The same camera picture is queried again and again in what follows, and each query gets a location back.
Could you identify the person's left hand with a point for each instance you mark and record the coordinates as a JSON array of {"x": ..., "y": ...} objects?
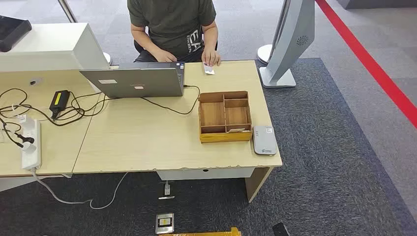
[{"x": 211, "y": 58}]

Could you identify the person's right hand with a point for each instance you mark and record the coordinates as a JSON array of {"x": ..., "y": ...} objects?
[{"x": 164, "y": 57}]

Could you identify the white ID card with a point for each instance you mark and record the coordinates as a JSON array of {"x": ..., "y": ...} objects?
[{"x": 209, "y": 70}]

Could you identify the white room key card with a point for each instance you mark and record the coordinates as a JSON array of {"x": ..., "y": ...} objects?
[{"x": 236, "y": 130}]

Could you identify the person's right forearm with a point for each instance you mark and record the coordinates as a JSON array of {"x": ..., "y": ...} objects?
[{"x": 145, "y": 42}]

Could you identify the person's left forearm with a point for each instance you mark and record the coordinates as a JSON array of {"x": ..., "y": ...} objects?
[{"x": 211, "y": 39}]

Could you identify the person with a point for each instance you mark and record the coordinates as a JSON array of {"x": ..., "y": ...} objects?
[{"x": 172, "y": 22}]

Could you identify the grey card reader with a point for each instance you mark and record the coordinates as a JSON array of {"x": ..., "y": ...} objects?
[{"x": 264, "y": 141}]

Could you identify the grey laptop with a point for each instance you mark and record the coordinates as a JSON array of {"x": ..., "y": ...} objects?
[{"x": 137, "y": 83}]

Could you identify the white round kiosk base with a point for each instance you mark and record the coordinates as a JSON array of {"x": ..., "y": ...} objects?
[{"x": 263, "y": 53}]

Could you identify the wooden compartment box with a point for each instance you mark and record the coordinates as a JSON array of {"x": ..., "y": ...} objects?
[{"x": 213, "y": 114}]

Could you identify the small white round base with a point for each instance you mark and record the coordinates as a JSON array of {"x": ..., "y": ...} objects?
[{"x": 107, "y": 58}]

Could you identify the silver kiosk stand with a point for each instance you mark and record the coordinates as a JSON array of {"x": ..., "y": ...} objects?
[{"x": 290, "y": 42}]

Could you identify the metal pole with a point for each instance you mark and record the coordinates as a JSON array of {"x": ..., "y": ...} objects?
[{"x": 67, "y": 11}]

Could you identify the black power adapter yellow label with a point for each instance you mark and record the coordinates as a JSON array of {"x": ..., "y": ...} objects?
[{"x": 59, "y": 99}]

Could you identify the white cabinet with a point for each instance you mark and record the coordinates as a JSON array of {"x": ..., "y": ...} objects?
[{"x": 49, "y": 45}]

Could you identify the white desk drawer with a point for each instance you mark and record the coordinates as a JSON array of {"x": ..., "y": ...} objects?
[{"x": 195, "y": 174}]

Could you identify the wooden desk leg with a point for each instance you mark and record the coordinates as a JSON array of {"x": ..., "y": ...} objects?
[{"x": 255, "y": 185}]

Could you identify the dark grey carpet mat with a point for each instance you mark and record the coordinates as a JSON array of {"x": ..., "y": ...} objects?
[{"x": 325, "y": 146}]

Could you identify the white plug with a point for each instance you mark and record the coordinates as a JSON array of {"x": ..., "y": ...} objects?
[
  {"x": 29, "y": 148},
  {"x": 26, "y": 121}
]

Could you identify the red floor tape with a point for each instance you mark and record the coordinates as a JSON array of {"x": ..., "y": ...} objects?
[{"x": 368, "y": 62}]

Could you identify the silver floor socket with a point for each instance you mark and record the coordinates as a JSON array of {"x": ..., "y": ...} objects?
[{"x": 164, "y": 223}]

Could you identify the white power strip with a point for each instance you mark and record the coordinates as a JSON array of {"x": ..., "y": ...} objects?
[{"x": 32, "y": 159}]

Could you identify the yellow board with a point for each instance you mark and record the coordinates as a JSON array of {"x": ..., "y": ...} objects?
[{"x": 233, "y": 233}]

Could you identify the white desk support panel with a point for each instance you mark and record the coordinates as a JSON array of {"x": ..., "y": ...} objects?
[{"x": 19, "y": 182}]

